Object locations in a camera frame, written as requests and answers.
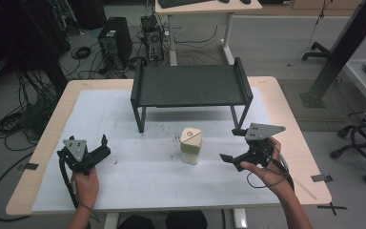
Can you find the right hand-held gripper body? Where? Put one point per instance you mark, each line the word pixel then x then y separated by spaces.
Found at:
pixel 260 149

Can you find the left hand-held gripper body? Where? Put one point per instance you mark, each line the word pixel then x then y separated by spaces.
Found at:
pixel 77 151

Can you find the white and green carton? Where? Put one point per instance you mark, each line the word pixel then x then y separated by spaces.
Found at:
pixel 191 144

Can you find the black metal shelf rack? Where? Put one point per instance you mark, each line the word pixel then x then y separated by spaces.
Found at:
pixel 187 86

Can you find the person's right hand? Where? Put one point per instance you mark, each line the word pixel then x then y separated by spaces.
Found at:
pixel 271 175

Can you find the person's left hand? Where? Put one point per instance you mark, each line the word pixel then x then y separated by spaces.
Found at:
pixel 86 187

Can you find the grey tape strip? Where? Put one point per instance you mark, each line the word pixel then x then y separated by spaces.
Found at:
pixel 31 166
pixel 321 178

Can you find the white table mat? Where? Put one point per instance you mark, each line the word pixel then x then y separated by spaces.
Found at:
pixel 146 184

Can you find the white table leg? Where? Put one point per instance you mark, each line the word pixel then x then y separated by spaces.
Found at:
pixel 240 218
pixel 111 221

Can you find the person's right leg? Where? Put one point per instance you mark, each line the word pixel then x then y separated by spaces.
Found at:
pixel 187 220

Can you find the person's leg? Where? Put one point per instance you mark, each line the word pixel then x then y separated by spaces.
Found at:
pixel 187 220
pixel 136 222

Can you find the person's left leg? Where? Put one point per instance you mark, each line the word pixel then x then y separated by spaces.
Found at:
pixel 136 222

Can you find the black closed computer tower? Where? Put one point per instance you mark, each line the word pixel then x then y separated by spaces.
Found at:
pixel 114 39

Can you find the dark curtain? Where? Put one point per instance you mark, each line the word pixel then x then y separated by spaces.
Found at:
pixel 22 38

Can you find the black stand foot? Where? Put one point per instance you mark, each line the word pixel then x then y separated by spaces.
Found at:
pixel 317 51

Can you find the open computer tower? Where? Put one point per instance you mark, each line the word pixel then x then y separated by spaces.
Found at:
pixel 152 39

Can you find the white-legged wooden desk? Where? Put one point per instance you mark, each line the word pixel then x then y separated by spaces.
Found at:
pixel 203 8

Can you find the black computer mouse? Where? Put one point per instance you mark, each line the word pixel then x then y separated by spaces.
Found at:
pixel 245 1

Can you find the black keyboard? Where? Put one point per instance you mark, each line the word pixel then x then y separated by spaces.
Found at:
pixel 179 2

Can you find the black metal post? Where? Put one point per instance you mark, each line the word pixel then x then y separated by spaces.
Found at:
pixel 343 54

